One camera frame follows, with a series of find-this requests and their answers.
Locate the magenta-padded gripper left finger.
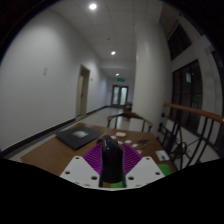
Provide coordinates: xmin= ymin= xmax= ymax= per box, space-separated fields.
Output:
xmin=59 ymin=142 xmax=105 ymax=189

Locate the small dark window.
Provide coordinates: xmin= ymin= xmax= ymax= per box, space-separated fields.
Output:
xmin=167 ymin=23 xmax=193 ymax=61

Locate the black closed laptop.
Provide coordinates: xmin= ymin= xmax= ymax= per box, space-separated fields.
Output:
xmin=54 ymin=125 xmax=104 ymax=150

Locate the wooden armchair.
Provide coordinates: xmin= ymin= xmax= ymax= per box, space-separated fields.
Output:
xmin=106 ymin=111 xmax=154 ymax=134

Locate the black computer mouse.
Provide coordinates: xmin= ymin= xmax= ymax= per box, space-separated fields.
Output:
xmin=98 ymin=134 xmax=125 ymax=184

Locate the wooden chair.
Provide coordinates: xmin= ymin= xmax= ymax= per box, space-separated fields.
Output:
xmin=123 ymin=101 xmax=134 ymax=113

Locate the black railing with wooden handrail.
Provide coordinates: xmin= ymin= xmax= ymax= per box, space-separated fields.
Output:
xmin=156 ymin=102 xmax=224 ymax=171

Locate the side door with frame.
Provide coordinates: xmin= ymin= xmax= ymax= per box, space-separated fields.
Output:
xmin=75 ymin=64 xmax=92 ymax=118

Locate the large dark window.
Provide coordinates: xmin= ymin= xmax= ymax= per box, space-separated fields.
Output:
xmin=170 ymin=59 xmax=204 ymax=134

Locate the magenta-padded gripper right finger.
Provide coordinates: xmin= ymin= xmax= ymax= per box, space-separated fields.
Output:
xmin=121 ymin=143 xmax=166 ymax=189

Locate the glass double door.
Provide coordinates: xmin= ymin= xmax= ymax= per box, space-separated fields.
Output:
xmin=111 ymin=84 xmax=130 ymax=107

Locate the white printed leaflet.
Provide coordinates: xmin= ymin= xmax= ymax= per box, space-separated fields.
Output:
xmin=155 ymin=149 xmax=171 ymax=162

